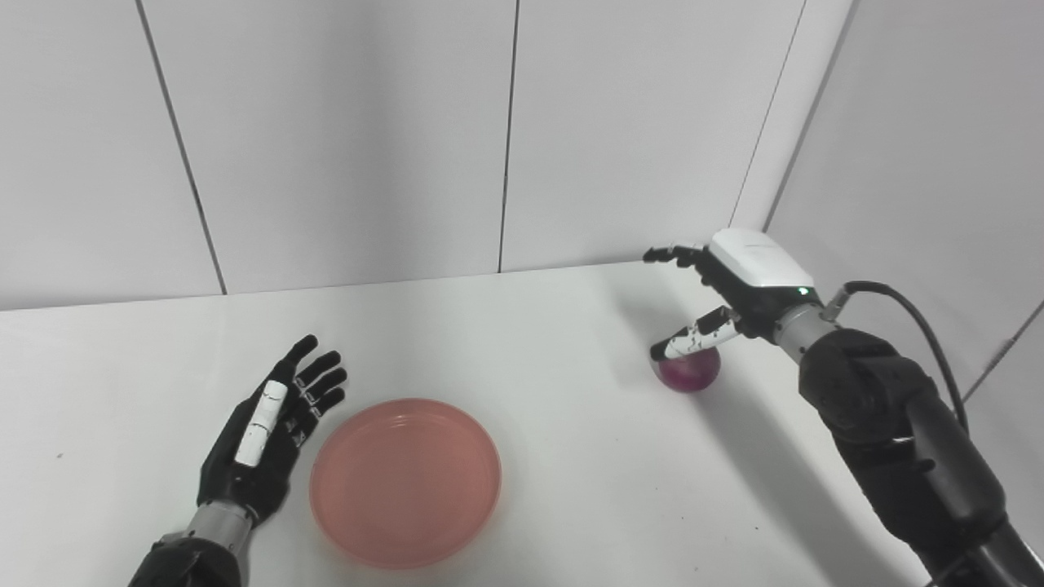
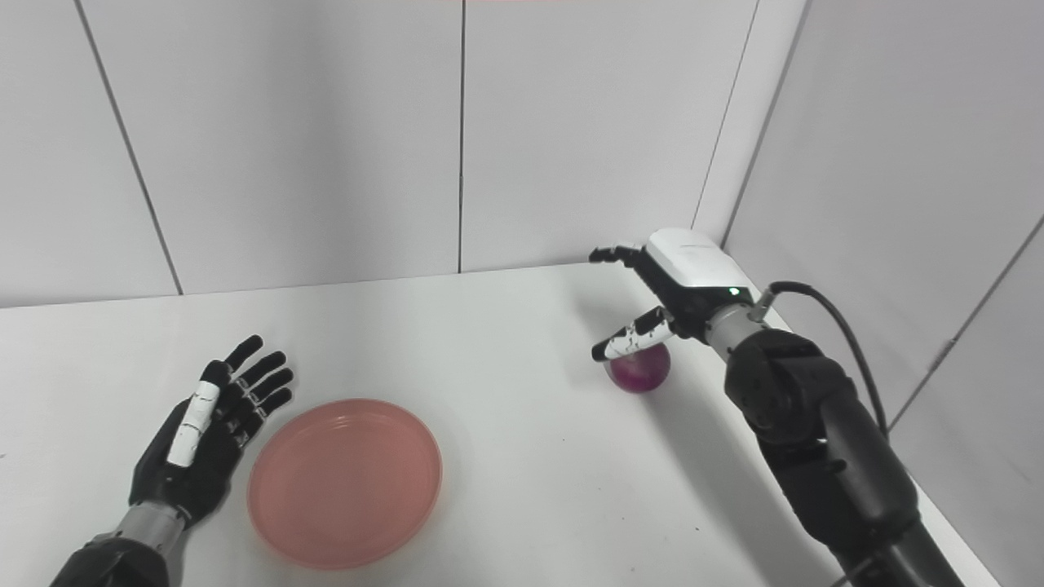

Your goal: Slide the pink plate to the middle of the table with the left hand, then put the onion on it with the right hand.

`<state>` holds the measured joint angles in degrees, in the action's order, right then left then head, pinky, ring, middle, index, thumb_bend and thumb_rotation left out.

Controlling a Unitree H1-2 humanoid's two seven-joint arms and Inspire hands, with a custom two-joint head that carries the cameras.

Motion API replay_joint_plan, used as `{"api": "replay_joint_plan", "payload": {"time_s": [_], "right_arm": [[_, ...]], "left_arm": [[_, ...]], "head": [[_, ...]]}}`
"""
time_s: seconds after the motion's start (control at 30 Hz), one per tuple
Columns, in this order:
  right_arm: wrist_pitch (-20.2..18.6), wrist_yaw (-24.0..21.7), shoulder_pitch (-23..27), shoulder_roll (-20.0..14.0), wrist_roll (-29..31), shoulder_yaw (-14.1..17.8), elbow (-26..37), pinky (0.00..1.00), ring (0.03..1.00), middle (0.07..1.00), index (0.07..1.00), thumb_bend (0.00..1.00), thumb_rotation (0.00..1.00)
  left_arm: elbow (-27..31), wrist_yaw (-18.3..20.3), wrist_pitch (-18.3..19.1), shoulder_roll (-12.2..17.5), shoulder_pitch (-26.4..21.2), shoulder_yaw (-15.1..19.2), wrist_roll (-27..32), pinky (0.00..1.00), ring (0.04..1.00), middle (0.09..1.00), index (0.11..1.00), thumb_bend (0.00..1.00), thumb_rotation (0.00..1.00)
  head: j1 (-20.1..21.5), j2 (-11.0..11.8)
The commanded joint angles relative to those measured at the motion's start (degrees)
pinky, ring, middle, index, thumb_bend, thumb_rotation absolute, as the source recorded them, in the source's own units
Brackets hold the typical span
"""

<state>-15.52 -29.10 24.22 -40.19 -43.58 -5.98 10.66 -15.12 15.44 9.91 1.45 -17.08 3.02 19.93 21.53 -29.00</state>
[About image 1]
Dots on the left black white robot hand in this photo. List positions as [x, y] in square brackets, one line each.
[245, 485]

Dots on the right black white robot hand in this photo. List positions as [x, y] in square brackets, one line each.
[758, 281]

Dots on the purple red onion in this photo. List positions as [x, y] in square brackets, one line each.
[692, 373]

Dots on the pink round plate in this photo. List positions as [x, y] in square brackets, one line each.
[405, 483]

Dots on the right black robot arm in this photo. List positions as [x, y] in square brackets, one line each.
[905, 432]

